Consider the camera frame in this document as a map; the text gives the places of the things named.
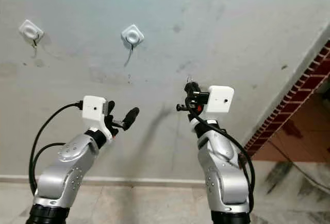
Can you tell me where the white square wall hook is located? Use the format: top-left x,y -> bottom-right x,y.
19,19 -> 45,47
121,24 -> 145,49

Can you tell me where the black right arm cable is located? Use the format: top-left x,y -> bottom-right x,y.
188,110 -> 256,213

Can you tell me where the long black left arm cable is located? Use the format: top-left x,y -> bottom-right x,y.
29,100 -> 84,196

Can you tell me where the red brick trim strip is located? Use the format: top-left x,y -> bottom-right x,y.
243,41 -> 330,157

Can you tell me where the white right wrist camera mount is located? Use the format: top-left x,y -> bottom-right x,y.
204,85 -> 235,114

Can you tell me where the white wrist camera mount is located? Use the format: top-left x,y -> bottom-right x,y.
82,96 -> 109,132
204,85 -> 235,114

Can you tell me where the short black left arm cable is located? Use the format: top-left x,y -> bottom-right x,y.
32,142 -> 66,186

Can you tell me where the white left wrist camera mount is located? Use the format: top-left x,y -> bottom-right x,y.
82,96 -> 109,132

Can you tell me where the white skirting board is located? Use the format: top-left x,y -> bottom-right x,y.
0,174 -> 207,186

